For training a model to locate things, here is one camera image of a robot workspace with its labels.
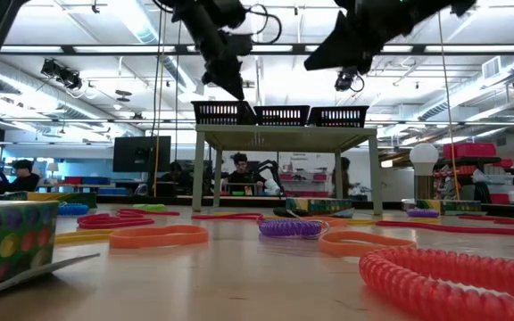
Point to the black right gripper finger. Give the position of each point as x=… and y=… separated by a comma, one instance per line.
x=346, y=60
x=335, y=42

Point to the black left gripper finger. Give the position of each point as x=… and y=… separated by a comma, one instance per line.
x=234, y=71
x=221, y=78

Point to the black plastic basket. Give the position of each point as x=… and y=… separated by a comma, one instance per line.
x=281, y=116
x=337, y=117
x=221, y=113

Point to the yellow green Crayola crayon box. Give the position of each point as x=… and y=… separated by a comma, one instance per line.
x=319, y=206
x=11, y=241
x=453, y=206

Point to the orange rubber band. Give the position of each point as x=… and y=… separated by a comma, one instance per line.
x=123, y=241
x=326, y=244
x=333, y=219

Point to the red rubber band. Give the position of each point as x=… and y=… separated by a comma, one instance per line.
x=239, y=216
x=507, y=220
x=105, y=221
x=150, y=212

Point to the yellow rubber band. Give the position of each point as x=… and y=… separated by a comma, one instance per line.
x=359, y=221
x=83, y=236

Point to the background black robot arm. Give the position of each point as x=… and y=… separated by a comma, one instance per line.
x=269, y=169

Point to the small white desk lamp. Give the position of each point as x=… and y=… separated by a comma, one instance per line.
x=52, y=168

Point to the person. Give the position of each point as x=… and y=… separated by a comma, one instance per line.
x=344, y=178
x=25, y=183
x=241, y=176
x=176, y=176

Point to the black monitor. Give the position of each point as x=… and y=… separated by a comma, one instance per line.
x=141, y=153

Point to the lamp with white bulb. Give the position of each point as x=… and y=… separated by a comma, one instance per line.
x=423, y=156

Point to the red background bin rack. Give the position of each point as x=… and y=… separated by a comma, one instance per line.
x=304, y=185

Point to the red storage bins rack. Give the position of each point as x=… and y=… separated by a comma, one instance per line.
x=469, y=150

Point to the black ceiling spotlight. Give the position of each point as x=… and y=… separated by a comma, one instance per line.
x=63, y=76

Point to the black ceiling camera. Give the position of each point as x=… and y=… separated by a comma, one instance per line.
x=345, y=82

